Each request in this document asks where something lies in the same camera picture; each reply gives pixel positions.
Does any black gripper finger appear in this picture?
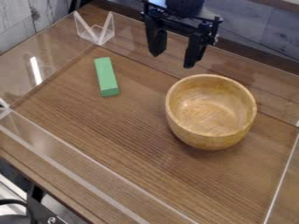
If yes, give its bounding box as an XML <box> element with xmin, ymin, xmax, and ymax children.
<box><xmin>144</xmin><ymin>17</ymin><xmax>166</xmax><ymax>57</ymax></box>
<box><xmin>182</xmin><ymin>32</ymin><xmax>208</xmax><ymax>68</ymax></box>

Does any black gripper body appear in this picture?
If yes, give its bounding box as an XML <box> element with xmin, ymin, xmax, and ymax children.
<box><xmin>141</xmin><ymin>0</ymin><xmax>222</xmax><ymax>45</ymax></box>

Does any green rectangular block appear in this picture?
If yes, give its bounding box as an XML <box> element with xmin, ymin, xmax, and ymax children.
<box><xmin>93</xmin><ymin>57</ymin><xmax>118</xmax><ymax>97</ymax></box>

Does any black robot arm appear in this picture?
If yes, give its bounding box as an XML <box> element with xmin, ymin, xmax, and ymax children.
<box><xmin>140</xmin><ymin>0</ymin><xmax>222</xmax><ymax>68</ymax></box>

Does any wooden bowl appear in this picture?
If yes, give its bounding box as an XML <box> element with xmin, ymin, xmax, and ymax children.
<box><xmin>164</xmin><ymin>74</ymin><xmax>257</xmax><ymax>151</ymax></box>

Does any clear acrylic tray wall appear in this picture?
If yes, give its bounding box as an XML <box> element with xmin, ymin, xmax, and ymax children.
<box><xmin>0</xmin><ymin>7</ymin><xmax>299</xmax><ymax>224</ymax></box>

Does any black cable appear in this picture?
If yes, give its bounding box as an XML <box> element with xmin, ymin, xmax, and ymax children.
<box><xmin>0</xmin><ymin>199</ymin><xmax>27</xmax><ymax>208</ymax></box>

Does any black table frame bracket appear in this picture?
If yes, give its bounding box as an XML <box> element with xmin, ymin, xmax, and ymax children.
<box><xmin>26</xmin><ymin>185</ymin><xmax>78</xmax><ymax>224</ymax></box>

